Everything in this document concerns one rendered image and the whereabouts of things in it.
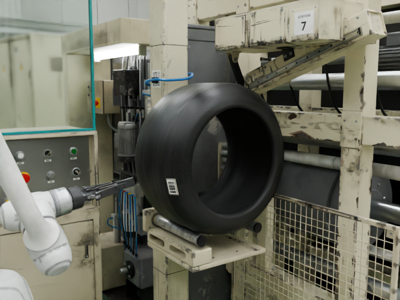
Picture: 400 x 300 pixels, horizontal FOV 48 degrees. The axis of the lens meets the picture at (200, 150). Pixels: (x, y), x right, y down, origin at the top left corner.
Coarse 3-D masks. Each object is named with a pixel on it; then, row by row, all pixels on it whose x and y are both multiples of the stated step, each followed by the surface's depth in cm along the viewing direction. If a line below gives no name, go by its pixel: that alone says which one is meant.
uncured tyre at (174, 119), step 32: (192, 96) 161; (224, 96) 162; (256, 96) 173; (160, 128) 160; (192, 128) 156; (224, 128) 202; (256, 128) 196; (160, 160) 156; (256, 160) 201; (160, 192) 161; (192, 192) 158; (224, 192) 203; (256, 192) 194; (192, 224) 164; (224, 224) 169
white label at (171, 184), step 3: (168, 180) 155; (171, 180) 154; (174, 180) 154; (168, 183) 156; (171, 183) 155; (174, 183) 154; (168, 186) 156; (171, 186) 155; (174, 186) 155; (168, 189) 156; (171, 189) 156; (174, 189) 155; (171, 192) 156; (174, 192) 156; (177, 192) 155
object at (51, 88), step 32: (0, 0) 183; (32, 0) 190; (64, 0) 198; (0, 32) 185; (32, 32) 192; (64, 32) 200; (0, 64) 186; (32, 64) 193; (64, 64) 201; (0, 96) 187; (32, 96) 195; (64, 96) 203; (0, 128) 189; (32, 128) 196; (64, 128) 204
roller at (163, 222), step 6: (156, 216) 193; (162, 216) 192; (156, 222) 191; (162, 222) 187; (168, 222) 184; (174, 222) 183; (168, 228) 182; (174, 228) 179; (180, 228) 176; (186, 228) 175; (180, 234) 175; (186, 234) 172; (192, 234) 169; (198, 234) 168; (192, 240) 168; (198, 240) 165; (204, 240) 167
